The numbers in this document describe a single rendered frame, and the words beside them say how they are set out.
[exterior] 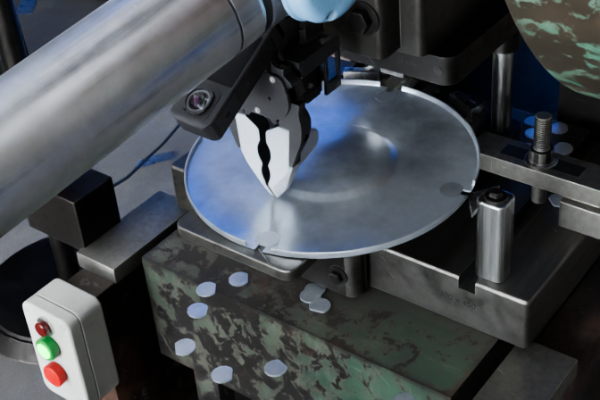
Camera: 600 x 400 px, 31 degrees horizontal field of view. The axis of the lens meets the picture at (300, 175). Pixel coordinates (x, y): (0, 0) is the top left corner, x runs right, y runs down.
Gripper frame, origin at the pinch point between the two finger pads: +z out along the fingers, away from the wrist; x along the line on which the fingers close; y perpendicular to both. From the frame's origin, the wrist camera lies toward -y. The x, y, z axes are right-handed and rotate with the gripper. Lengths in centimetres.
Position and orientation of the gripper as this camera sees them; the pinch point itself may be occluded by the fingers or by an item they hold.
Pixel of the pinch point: (270, 187)
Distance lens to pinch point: 103.2
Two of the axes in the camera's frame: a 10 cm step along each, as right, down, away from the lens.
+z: 0.6, 8.2, 5.7
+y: 5.9, -4.9, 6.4
